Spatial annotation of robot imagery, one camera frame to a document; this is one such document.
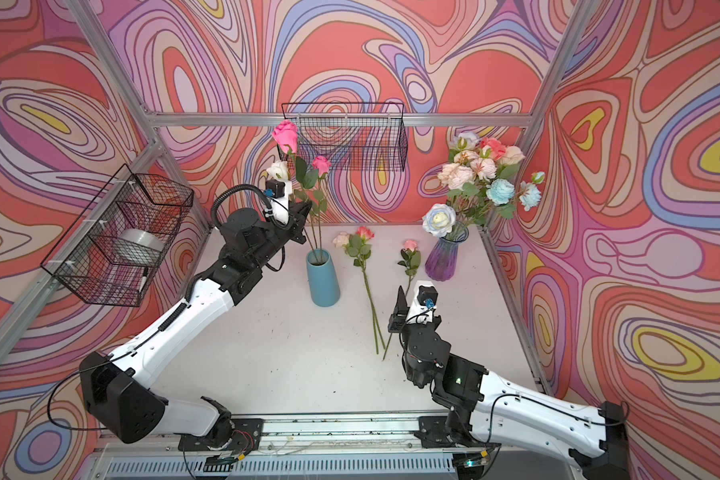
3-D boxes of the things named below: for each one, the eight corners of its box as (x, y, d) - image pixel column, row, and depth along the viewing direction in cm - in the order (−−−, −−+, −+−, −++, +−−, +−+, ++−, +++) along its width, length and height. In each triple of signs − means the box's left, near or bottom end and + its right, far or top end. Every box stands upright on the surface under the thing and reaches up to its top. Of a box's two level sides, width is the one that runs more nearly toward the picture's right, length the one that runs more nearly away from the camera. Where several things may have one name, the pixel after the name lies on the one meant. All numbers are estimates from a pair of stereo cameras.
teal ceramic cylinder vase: (316, 309, 98) (307, 274, 82) (312, 288, 103) (304, 251, 87) (338, 304, 99) (334, 269, 83) (334, 283, 104) (329, 246, 88)
